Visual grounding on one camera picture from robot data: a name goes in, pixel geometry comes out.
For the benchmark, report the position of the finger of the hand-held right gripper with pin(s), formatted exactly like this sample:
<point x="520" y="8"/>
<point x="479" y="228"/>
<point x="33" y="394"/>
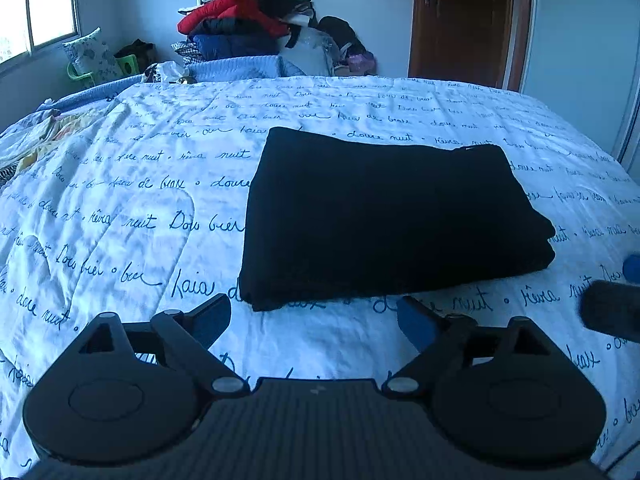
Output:
<point x="615" y="310"/>
<point x="633" y="267"/>

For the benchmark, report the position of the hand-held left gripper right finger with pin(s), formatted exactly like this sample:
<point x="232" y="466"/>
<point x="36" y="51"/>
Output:
<point x="417" y="327"/>

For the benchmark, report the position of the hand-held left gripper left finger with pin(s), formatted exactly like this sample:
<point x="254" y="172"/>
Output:
<point x="212" y="317"/>

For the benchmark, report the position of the black pants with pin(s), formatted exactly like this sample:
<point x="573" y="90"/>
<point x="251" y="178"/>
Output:
<point x="380" y="220"/>

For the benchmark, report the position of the white printed blanket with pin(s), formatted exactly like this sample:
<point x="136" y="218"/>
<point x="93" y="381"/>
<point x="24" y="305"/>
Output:
<point x="150" y="185"/>

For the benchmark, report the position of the white flowered wardrobe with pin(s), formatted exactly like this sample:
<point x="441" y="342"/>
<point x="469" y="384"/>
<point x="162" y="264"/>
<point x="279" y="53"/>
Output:
<point x="580" y="35"/>

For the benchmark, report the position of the yellow floral sheet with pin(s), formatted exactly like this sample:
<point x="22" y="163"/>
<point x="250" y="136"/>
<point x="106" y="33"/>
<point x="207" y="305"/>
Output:
<point x="45" y="135"/>

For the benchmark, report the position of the white crumpled cloth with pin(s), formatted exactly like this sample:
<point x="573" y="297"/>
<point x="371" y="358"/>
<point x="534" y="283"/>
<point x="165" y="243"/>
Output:
<point x="167" y="71"/>

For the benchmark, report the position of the light blue bedspread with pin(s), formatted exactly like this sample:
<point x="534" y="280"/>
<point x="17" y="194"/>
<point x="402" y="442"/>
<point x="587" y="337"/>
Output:
<point x="235" y="67"/>

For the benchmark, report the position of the green plastic chair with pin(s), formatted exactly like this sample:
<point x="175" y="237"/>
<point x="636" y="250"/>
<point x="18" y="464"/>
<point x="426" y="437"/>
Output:
<point x="127" y="64"/>

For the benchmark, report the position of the pink bag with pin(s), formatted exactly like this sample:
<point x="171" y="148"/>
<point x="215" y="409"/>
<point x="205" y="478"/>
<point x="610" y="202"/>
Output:
<point x="361" y="63"/>

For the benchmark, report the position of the dark bag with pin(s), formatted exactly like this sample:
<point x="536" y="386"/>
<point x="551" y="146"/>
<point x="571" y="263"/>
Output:
<point x="140" y="52"/>

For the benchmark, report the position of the clear plastic bag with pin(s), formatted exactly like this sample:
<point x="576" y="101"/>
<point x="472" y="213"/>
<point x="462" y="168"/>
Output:
<point x="307" y="52"/>

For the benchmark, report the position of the floral pillow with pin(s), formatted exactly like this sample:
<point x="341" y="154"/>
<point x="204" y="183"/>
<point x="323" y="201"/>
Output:
<point x="92" y="55"/>

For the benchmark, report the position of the brown wooden door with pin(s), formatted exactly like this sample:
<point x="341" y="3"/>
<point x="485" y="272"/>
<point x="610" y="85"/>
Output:
<point x="465" y="20"/>

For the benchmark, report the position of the pile of clothes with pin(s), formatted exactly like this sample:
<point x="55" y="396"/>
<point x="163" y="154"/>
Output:
<point x="230" y="15"/>

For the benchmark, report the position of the black round bag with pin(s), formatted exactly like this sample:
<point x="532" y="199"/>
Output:
<point x="342" y="32"/>

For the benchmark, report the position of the window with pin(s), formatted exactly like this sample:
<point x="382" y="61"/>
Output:
<point x="35" y="5"/>

